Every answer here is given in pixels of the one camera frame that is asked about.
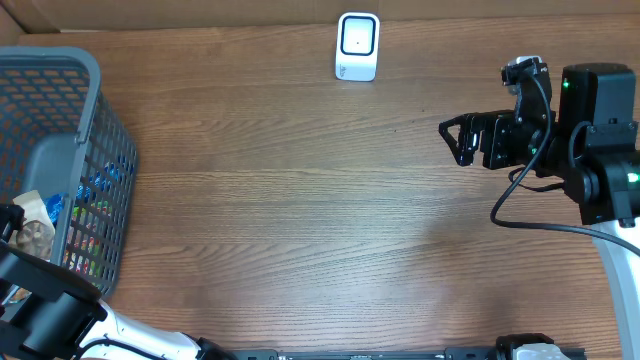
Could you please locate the green candy bag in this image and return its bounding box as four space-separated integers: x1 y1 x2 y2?
63 206 107 277

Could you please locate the brown nut snack bag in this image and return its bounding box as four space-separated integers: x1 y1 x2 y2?
9 190 55 262

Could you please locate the blue snack bar wrapper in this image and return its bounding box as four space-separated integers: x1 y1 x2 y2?
43 193 67 226

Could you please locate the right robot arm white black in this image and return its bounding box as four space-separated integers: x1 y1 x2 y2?
438 56 639 359

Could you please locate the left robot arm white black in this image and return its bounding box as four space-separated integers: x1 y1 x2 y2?
1 204 235 360

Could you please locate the white barcode scanner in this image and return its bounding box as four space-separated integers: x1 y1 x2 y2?
335 12 380 82

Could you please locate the grey plastic mesh basket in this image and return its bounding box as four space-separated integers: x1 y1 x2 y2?
1 46 138 297

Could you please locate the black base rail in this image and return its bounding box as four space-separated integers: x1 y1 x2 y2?
232 333 587 360

